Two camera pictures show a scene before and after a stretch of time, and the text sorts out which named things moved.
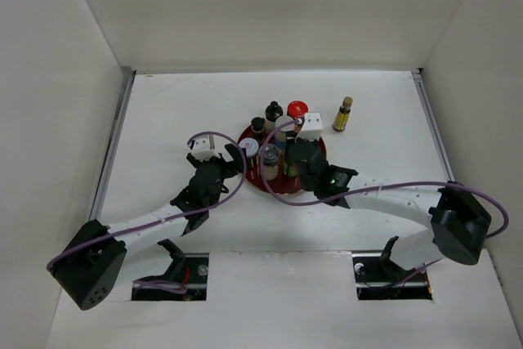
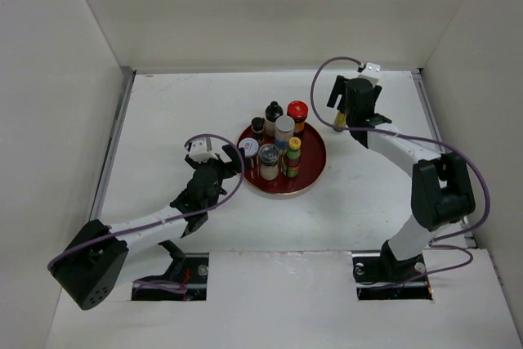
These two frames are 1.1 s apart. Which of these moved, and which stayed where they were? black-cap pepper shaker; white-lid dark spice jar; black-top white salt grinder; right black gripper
Moved: right black gripper
Stayed: black-cap pepper shaker; white-lid dark spice jar; black-top white salt grinder
